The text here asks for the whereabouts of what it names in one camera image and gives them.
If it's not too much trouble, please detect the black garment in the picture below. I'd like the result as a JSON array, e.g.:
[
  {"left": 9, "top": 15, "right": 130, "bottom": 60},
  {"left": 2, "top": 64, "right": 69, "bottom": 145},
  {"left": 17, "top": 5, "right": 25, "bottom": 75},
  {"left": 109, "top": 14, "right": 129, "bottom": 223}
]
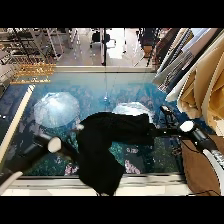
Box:
[{"left": 75, "top": 111, "right": 158, "bottom": 197}]

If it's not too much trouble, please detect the row of hung clothes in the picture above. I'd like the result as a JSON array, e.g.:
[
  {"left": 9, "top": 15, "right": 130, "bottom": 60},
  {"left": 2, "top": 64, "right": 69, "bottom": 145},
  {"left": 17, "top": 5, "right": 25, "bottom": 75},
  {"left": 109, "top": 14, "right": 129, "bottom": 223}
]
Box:
[{"left": 152, "top": 28, "right": 224, "bottom": 103}]

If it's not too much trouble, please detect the stack of wooden clothes hangers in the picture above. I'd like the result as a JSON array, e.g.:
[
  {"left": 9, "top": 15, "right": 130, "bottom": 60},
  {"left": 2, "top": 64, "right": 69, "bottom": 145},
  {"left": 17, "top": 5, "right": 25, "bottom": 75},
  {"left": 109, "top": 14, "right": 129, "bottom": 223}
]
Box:
[{"left": 9, "top": 62, "right": 57, "bottom": 85}]

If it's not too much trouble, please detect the beige hung garment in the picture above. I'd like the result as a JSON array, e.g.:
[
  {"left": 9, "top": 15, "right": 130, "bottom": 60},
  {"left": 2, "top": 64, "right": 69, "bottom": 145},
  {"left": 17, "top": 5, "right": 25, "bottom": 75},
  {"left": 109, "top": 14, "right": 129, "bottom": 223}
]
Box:
[{"left": 176, "top": 42, "right": 224, "bottom": 135}]

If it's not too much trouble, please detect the brown garment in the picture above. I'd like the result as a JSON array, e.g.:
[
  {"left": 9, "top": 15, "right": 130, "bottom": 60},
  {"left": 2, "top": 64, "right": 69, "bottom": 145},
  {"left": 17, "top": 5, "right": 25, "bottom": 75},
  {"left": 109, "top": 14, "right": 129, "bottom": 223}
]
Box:
[{"left": 180, "top": 134, "right": 224, "bottom": 197}]

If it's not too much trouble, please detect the silver frame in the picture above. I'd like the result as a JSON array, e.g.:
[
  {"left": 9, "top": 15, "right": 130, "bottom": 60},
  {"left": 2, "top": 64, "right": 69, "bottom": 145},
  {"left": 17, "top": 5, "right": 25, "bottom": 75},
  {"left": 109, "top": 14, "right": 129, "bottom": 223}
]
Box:
[{"left": 0, "top": 172, "right": 193, "bottom": 197}]

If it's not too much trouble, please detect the black cable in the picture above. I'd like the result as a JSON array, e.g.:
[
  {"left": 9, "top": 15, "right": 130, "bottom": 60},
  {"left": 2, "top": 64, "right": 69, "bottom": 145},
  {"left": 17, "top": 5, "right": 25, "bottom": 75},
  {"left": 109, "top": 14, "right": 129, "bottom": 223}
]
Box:
[{"left": 191, "top": 188, "right": 222, "bottom": 197}]

